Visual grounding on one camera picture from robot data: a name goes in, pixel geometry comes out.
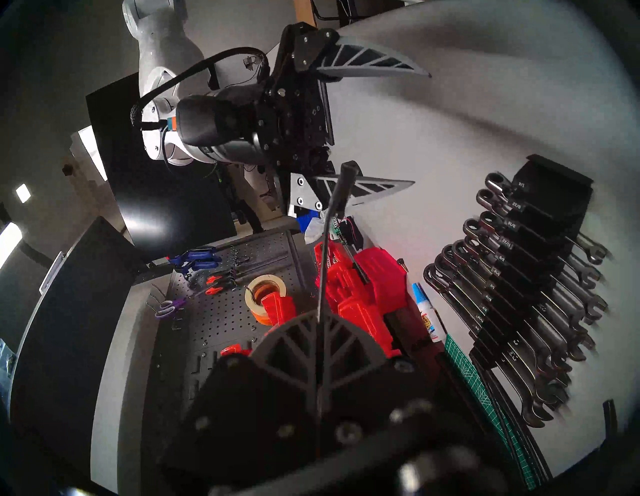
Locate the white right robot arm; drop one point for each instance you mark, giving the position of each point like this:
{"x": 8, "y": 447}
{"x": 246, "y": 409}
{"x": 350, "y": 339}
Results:
{"x": 160, "y": 60}

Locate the red wall-hung parts bin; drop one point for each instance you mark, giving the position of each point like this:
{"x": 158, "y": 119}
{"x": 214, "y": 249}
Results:
{"x": 277, "y": 307}
{"x": 235, "y": 350}

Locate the white glue bottle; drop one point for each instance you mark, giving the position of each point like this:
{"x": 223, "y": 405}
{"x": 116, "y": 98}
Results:
{"x": 426, "y": 310}

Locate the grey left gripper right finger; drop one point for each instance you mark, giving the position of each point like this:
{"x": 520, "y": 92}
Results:
{"x": 360, "y": 385}

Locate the black battery holder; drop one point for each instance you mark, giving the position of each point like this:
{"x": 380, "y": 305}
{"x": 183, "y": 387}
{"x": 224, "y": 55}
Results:
{"x": 352, "y": 232}

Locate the blue plastic bin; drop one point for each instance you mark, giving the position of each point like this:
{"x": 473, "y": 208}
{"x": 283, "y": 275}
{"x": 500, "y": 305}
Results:
{"x": 307, "y": 219}

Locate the green cutting mat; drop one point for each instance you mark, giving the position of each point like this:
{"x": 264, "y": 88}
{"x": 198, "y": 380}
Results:
{"x": 470, "y": 372}

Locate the large chrome ratchet wrench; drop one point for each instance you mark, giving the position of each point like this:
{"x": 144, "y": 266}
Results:
{"x": 440, "y": 265}
{"x": 433, "y": 272}

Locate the medium chrome ratchet wrench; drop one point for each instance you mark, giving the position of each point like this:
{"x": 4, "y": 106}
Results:
{"x": 459, "y": 250}
{"x": 470, "y": 243}
{"x": 471, "y": 228}

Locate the black wrench holder case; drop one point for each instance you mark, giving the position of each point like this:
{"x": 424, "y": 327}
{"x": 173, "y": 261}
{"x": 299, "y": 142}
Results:
{"x": 550, "y": 200}

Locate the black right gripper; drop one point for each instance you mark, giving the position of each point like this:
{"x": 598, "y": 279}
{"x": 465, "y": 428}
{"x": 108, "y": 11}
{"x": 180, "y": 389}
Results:
{"x": 295, "y": 125}

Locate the black steel clamp bar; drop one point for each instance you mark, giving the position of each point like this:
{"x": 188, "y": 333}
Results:
{"x": 609, "y": 415}

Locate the dark pegboard with hand tools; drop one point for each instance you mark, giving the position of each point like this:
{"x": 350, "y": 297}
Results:
{"x": 225, "y": 320}

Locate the black monitor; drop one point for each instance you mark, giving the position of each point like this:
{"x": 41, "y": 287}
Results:
{"x": 55, "y": 325}

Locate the orange black screwdriver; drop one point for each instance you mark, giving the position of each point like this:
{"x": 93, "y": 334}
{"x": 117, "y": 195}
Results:
{"x": 215, "y": 280}
{"x": 215, "y": 289}

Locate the Kimtech tissue box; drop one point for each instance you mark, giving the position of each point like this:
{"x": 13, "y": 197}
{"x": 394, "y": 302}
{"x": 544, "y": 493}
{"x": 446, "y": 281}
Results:
{"x": 334, "y": 222}

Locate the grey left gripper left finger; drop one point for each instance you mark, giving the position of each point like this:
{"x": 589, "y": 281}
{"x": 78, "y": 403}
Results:
{"x": 270, "y": 385}

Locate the cream masking tape roll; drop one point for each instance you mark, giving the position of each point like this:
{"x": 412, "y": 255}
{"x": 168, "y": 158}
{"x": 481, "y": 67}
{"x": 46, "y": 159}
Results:
{"x": 252, "y": 292}

